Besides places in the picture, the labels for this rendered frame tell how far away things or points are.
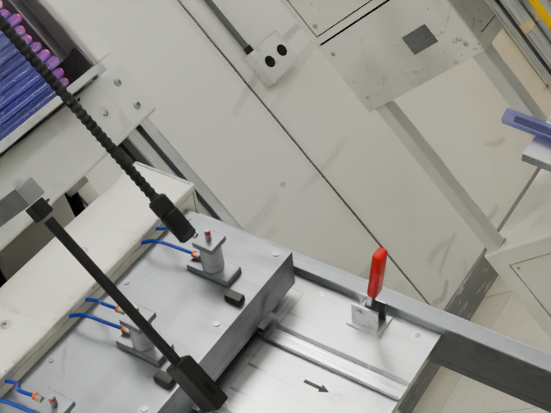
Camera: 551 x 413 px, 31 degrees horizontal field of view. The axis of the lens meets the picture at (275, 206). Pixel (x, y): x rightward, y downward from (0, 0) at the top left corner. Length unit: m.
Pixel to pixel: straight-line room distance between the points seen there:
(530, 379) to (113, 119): 0.51
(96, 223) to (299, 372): 0.26
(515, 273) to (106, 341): 1.26
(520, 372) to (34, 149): 0.53
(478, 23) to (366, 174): 1.58
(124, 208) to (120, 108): 0.12
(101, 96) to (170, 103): 1.86
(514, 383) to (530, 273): 1.06
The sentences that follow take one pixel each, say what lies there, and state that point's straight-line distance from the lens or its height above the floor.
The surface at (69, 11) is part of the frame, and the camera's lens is 1.06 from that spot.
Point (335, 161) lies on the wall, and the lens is 3.22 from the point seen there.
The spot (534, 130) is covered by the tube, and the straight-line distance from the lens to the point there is 1.01.
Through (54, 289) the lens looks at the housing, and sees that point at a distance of 0.97.
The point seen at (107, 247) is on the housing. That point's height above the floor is 1.24.
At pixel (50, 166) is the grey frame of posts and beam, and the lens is 1.03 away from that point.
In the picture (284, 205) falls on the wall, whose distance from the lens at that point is 3.04.
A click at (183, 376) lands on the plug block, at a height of 1.17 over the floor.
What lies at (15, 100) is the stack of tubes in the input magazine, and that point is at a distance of 1.01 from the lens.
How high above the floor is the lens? 1.36
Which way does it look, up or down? 11 degrees down
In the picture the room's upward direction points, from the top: 40 degrees counter-clockwise
